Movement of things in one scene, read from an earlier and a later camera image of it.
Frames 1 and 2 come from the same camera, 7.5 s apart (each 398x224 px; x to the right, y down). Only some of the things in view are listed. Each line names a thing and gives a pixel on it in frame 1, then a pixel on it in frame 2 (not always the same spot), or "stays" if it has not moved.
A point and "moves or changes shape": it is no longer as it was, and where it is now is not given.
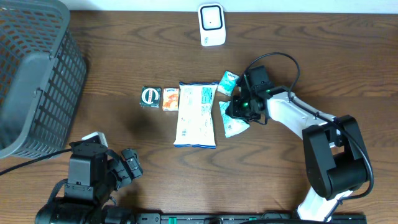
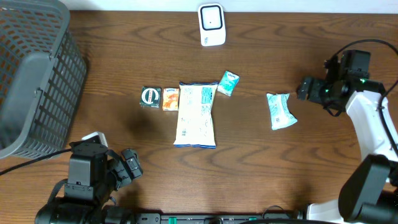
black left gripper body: (131, 165) stays
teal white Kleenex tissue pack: (228, 83) stays
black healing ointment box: (150, 96) stays
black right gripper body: (243, 107) -> (319, 90)
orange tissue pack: (170, 99) stays
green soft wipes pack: (232, 126) moves or changes shape
